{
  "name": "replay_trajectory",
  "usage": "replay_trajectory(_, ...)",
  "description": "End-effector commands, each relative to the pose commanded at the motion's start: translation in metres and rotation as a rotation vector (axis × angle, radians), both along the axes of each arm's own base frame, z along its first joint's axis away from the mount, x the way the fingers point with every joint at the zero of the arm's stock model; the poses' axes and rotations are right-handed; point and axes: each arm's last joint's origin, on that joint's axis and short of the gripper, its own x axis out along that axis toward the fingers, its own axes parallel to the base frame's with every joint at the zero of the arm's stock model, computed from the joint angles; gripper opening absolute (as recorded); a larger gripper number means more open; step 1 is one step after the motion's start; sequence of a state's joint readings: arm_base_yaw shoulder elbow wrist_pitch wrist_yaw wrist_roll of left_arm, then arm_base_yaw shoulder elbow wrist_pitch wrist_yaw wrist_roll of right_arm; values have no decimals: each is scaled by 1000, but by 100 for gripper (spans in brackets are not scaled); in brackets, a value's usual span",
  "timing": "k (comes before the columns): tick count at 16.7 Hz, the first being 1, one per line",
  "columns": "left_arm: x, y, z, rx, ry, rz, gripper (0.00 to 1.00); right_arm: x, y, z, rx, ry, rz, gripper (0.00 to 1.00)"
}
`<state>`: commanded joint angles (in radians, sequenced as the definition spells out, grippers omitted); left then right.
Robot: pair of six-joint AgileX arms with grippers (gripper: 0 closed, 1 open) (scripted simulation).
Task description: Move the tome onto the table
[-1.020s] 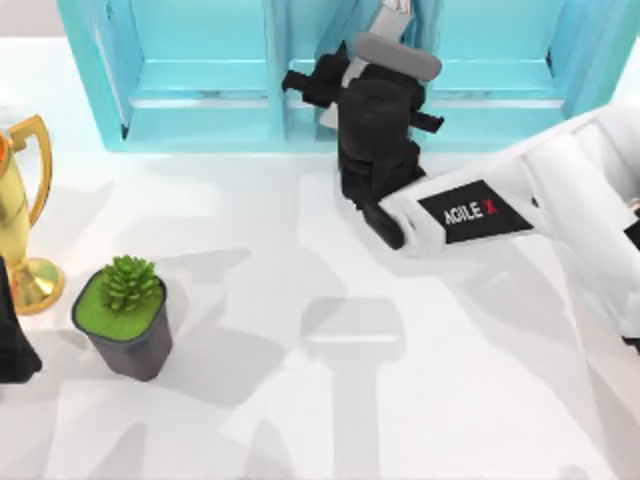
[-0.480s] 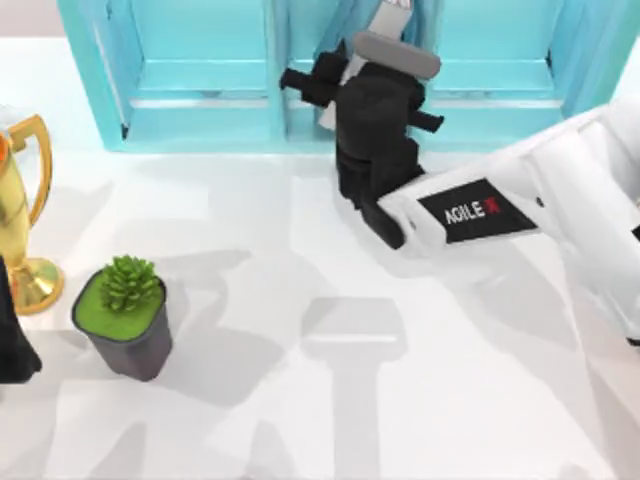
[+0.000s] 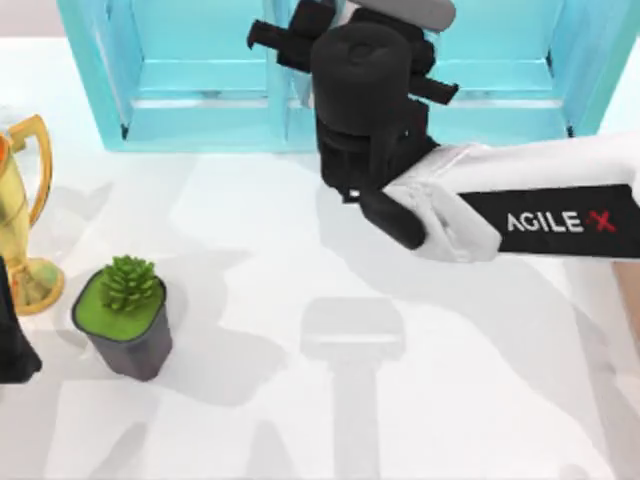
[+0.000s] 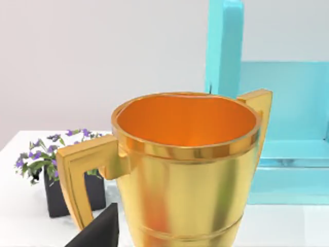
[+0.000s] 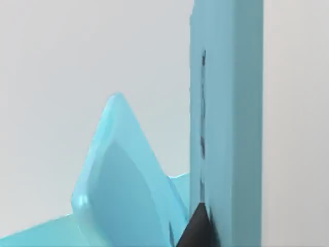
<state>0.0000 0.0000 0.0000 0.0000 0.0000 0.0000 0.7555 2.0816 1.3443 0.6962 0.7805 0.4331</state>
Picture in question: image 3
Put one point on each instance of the green plant in dark pot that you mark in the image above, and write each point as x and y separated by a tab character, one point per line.
125	325

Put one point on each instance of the light blue rack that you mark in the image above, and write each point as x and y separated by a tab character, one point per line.
200	75

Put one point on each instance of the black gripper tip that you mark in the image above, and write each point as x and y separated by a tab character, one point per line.
15	350

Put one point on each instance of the pale grey rounded box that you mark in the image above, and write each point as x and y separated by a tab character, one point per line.
415	12

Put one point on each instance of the gold trophy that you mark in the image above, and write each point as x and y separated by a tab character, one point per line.
15	210

